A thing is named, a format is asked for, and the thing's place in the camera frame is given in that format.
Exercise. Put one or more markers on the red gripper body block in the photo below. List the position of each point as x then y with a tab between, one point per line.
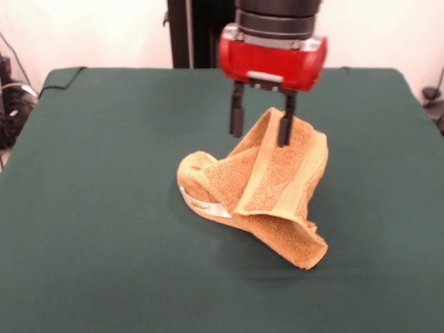
270	62

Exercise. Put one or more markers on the black plug adapter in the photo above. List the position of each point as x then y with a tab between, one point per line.
430	93

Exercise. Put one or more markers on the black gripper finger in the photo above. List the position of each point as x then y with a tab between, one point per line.
286	132
237	121

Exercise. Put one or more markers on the black pedestal stand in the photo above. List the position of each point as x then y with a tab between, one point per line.
178	41

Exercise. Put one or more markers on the dark green table cloth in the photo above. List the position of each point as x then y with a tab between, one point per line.
104	208

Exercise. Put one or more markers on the tan terry towel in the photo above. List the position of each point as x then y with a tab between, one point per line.
277	180

